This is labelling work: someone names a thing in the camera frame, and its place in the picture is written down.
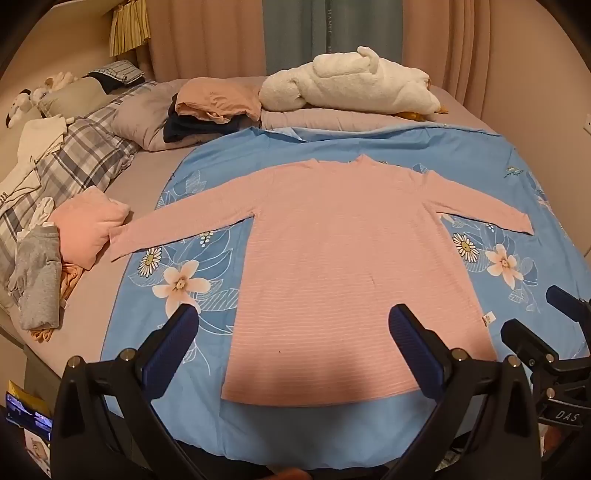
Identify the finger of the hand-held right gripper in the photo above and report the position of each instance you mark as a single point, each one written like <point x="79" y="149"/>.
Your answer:
<point x="565" y="302"/>
<point x="526" y="339"/>

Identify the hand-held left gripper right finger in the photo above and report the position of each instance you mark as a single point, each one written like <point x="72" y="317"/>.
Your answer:
<point x="411" y="353"/>

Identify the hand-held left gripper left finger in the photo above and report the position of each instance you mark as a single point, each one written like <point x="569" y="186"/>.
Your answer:
<point x="171" y="344"/>

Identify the pink striped long-sleeve shirt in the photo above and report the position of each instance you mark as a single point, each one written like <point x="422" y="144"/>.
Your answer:
<point x="341" y="258"/>

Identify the orange garment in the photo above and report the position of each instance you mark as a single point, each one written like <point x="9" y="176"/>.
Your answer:
<point x="70" y="282"/>

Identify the folded pink garment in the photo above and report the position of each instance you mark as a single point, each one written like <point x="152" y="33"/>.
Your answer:
<point x="87" y="226"/>

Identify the grey garment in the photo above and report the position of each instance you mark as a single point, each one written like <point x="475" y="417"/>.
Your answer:
<point x="37" y="277"/>

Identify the yellow packet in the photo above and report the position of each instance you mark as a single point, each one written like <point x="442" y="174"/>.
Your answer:
<point x="23" y="392"/>

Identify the blue printed box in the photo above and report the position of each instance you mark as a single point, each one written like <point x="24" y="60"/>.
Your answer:
<point x="27" y="415"/>

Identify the white box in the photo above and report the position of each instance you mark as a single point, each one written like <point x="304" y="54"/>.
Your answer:
<point x="37" y="454"/>

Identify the white sock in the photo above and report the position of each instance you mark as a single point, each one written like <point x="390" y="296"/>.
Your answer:
<point x="44" y="210"/>

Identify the folded dark navy garment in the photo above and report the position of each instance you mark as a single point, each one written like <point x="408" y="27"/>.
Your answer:
<point x="184" y="128"/>

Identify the grey plaid quilt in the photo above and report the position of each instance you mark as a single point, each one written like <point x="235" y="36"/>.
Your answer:
<point x="92" y="138"/>

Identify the blue floral blanket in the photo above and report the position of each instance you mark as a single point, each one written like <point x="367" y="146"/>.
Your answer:
<point x="318" y="145"/>

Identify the white printed shirt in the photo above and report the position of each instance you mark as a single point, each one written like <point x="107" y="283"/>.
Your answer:
<point x="32" y="143"/>

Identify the folded tan garment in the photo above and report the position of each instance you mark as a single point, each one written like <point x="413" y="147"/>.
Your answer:
<point x="217" y="97"/>

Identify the beige pillow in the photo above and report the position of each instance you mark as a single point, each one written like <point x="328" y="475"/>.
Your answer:
<point x="74" y="94"/>

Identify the dark blue plaid pillow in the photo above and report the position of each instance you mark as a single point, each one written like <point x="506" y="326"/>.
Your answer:
<point x="115" y="73"/>

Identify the white and black plush dog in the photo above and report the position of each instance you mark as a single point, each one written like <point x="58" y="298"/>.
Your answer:
<point x="21" y="104"/>

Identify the pink curtain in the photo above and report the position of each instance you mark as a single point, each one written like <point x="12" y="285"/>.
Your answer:
<point x="207" y="37"/>
<point x="443" y="37"/>

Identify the yellow striped curtain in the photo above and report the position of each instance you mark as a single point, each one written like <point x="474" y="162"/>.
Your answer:
<point x="129" y="27"/>

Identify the teal curtain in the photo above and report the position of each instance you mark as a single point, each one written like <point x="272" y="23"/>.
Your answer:
<point x="295" y="32"/>

